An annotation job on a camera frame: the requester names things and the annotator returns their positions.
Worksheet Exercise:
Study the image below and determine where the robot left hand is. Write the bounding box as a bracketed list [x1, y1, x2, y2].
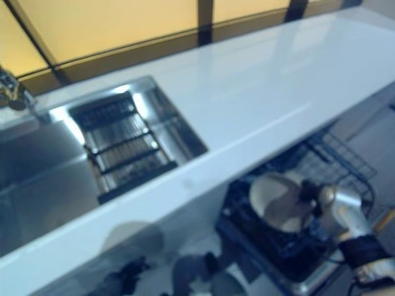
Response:
[106, 255, 152, 290]

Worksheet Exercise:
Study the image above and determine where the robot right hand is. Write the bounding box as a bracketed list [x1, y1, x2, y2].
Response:
[296, 178, 339, 218]

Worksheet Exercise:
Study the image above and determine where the cream ceramic plate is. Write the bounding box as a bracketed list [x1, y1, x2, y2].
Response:
[249, 172, 313, 232]

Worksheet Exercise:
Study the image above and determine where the white cabinet door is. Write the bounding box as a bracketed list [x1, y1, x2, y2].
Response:
[30, 181, 235, 296]

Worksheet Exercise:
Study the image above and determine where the black sink dish rack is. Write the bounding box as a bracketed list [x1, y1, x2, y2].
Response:
[69, 91, 179, 205]

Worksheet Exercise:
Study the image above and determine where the stainless steel sink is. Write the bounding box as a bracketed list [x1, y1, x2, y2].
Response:
[0, 75, 210, 257]

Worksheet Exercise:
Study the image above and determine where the chrome pull-down faucet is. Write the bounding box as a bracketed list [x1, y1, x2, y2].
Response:
[0, 64, 40, 112]

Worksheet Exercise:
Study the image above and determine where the black wire dishwasher rack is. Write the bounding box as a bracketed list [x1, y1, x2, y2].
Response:
[215, 129, 379, 282]

